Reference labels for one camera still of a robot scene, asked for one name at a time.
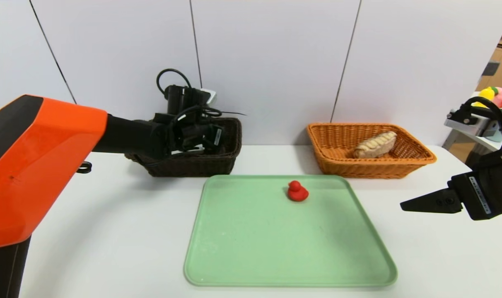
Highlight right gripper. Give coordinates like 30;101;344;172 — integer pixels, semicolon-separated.
400;162;502;221

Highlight striped bread loaf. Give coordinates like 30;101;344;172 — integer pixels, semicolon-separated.
353;131;398;159

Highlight orange wicker basket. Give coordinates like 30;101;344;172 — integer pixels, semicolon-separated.
306;123;437;179

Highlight dark brown wicker basket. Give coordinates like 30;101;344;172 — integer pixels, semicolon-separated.
125;118;242;178

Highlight white side table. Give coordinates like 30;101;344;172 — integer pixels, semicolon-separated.
452;126;502;154

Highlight yellow duck toy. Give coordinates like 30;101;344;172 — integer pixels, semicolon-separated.
473;87;495;108

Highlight red rubber duck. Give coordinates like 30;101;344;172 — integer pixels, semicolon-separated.
287;180;309;202

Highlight green plastic tray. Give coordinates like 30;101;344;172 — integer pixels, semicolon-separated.
184;174;398;287

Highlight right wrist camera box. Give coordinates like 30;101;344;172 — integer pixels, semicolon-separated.
444;108;502;139

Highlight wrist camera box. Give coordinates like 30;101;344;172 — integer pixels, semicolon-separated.
444;108;502;139
164;85;217;115

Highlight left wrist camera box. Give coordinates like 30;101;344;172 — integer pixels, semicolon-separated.
164;85;217;115

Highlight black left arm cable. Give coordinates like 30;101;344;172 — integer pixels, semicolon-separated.
157;68;193;94

